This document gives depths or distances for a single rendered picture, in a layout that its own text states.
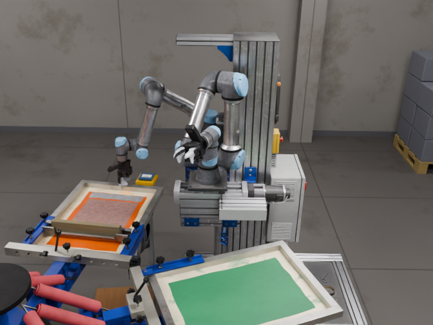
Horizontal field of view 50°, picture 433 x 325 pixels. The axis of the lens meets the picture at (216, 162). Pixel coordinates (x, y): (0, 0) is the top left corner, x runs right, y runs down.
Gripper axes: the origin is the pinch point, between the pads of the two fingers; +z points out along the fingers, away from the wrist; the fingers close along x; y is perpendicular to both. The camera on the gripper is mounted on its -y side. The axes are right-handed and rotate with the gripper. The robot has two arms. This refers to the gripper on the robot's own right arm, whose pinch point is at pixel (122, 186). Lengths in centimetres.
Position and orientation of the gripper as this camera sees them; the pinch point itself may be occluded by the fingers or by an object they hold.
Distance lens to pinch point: 323.9
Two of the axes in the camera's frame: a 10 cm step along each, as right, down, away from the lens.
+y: 9.9, 0.8, -1.3
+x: 1.5, -4.3, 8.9
